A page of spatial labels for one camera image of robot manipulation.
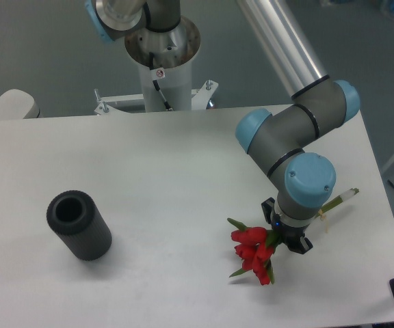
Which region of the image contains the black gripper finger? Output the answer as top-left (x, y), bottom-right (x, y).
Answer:
top-left (261, 197), bottom-right (275, 226)
top-left (285, 236), bottom-right (313, 254)

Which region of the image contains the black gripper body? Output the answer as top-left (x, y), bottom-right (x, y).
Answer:
top-left (269, 201), bottom-right (313, 243)

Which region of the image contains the red tulip flower bouquet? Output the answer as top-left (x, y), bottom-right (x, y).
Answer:
top-left (226, 187), bottom-right (360, 286)

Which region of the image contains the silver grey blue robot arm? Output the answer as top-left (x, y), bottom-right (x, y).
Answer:
top-left (85, 1), bottom-right (360, 254)

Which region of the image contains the black ribbed cylindrical vase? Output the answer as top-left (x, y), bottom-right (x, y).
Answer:
top-left (46, 190), bottom-right (112, 261)

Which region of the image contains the white chair seat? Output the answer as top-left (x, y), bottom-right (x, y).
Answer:
top-left (0, 89), bottom-right (40, 121)

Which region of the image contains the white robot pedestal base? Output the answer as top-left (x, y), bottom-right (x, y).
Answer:
top-left (93, 16), bottom-right (219, 115)

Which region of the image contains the black cable on pedestal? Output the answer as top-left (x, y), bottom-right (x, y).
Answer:
top-left (148, 51), bottom-right (174, 112)

